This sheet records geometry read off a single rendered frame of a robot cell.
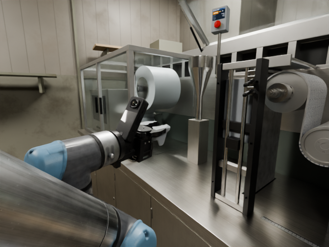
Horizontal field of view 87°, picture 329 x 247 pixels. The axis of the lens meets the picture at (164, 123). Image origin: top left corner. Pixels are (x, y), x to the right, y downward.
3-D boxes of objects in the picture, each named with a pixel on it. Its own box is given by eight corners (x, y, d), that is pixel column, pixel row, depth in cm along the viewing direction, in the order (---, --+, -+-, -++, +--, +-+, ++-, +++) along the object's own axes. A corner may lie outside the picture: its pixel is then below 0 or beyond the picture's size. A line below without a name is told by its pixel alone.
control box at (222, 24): (209, 31, 80) (210, 7, 78) (214, 35, 85) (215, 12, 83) (224, 28, 76) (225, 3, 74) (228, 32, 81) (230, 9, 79)
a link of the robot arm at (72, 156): (25, 190, 30) (17, 143, 29) (84, 167, 39) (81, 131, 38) (45, 207, 26) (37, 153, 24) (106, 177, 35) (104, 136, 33)
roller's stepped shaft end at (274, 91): (262, 98, 55) (263, 87, 55) (270, 97, 59) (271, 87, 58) (273, 98, 53) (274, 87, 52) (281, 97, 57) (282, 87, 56)
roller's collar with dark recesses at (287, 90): (265, 102, 61) (267, 83, 59) (272, 101, 64) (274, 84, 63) (286, 103, 56) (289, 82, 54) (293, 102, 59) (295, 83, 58)
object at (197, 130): (181, 160, 113) (183, 68, 102) (196, 155, 121) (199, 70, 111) (198, 167, 102) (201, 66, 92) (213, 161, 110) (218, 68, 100)
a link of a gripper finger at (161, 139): (167, 140, 57) (146, 146, 50) (169, 123, 55) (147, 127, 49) (174, 143, 55) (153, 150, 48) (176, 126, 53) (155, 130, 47)
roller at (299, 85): (260, 111, 68) (264, 73, 65) (284, 107, 83) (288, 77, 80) (305, 114, 57) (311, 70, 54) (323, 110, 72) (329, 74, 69)
